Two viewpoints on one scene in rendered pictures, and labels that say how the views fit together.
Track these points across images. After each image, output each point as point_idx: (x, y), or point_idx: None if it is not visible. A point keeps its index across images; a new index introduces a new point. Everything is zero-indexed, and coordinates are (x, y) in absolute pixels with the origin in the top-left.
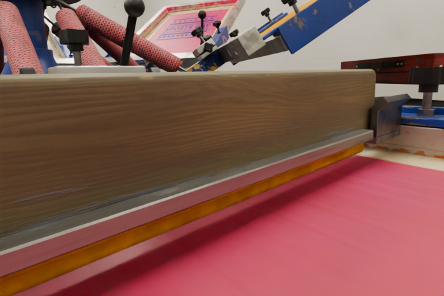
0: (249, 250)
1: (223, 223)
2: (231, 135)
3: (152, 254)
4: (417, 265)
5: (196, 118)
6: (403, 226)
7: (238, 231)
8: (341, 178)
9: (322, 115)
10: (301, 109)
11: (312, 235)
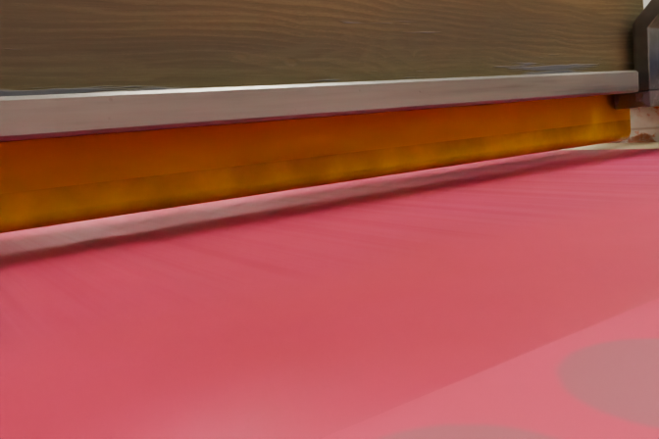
0: (278, 229)
1: (250, 215)
2: (254, 16)
3: (75, 244)
4: (642, 217)
5: None
6: (650, 192)
7: (275, 219)
8: (558, 168)
9: (497, 19)
10: None
11: (431, 211)
